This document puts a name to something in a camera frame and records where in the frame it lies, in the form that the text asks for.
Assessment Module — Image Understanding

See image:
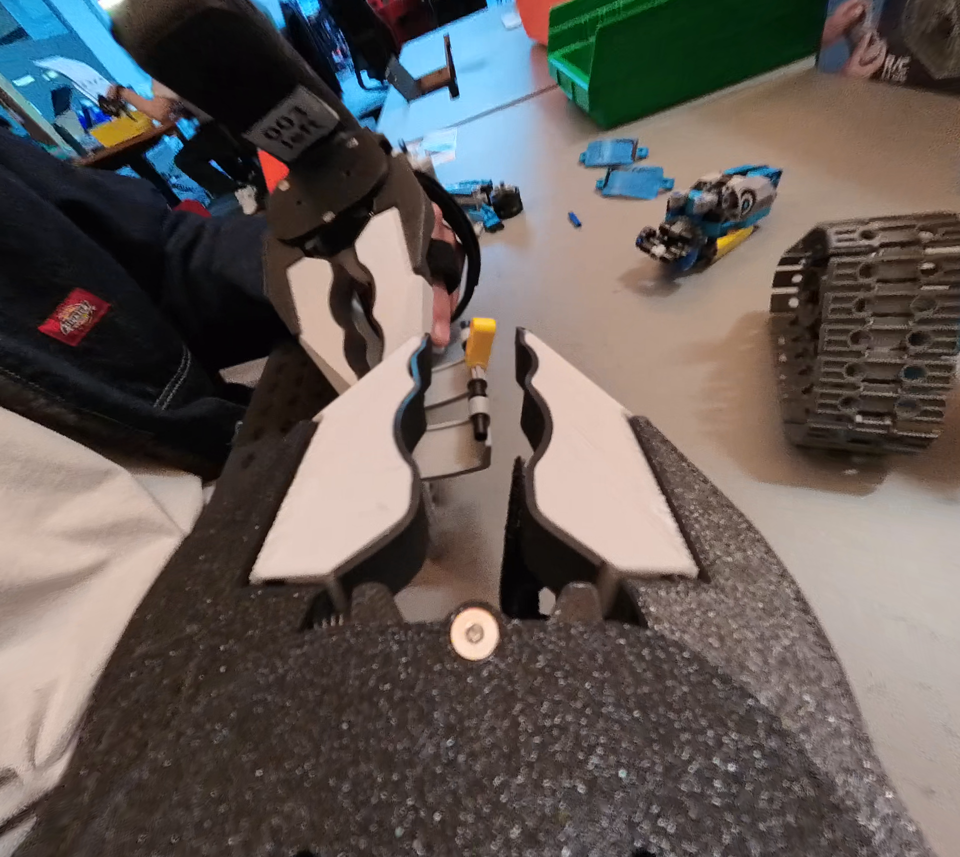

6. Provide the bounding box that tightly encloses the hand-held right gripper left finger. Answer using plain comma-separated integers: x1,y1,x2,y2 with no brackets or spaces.
251,337,430,588

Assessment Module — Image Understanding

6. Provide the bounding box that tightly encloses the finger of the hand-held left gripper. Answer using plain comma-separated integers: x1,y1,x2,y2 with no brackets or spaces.
285,257,370,392
360,205,438,350

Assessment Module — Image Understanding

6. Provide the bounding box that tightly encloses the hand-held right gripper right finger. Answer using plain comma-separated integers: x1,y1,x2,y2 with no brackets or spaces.
518,329,700,581

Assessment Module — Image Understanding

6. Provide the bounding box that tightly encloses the yellow black small part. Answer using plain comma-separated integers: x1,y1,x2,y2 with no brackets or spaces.
462,317,499,446

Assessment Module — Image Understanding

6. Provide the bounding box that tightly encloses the blue tracked toy robot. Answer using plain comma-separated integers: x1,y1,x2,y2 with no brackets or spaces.
770,212,960,456

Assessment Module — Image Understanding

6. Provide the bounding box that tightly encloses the person's left forearm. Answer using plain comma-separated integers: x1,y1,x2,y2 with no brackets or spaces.
150,205,294,371

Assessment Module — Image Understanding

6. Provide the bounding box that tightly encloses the grey desk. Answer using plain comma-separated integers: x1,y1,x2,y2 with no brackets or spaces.
375,10,960,857

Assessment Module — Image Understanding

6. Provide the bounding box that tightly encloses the person's left hand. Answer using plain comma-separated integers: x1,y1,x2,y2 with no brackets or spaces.
429,290,460,348

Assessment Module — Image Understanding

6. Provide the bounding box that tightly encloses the orange traffic cone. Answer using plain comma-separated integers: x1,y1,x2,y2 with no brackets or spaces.
255,145,294,195

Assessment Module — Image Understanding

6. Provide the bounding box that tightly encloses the black perforated mat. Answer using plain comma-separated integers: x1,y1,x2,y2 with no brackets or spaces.
240,347,340,456

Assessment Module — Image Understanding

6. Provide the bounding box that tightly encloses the blue black wheel assembly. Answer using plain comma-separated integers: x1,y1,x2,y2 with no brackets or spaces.
447,179,526,233

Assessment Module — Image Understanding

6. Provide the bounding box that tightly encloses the black office chair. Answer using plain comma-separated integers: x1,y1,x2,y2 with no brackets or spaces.
308,0,394,93

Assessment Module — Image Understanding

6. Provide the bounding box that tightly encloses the person's denim jacket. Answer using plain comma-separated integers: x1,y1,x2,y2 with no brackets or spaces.
0,137,286,476

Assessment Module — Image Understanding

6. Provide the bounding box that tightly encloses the person's white shirt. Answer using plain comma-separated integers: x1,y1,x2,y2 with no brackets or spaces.
0,407,211,813

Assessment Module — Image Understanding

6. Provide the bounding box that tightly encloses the black blue motor assembly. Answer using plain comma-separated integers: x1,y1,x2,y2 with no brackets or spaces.
635,167,784,273

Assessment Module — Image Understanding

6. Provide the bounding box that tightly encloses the green plastic bin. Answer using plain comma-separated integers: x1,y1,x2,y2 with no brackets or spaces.
548,0,841,131

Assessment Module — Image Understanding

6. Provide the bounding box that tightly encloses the black metal bracket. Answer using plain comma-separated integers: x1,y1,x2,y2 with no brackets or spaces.
387,35,460,104

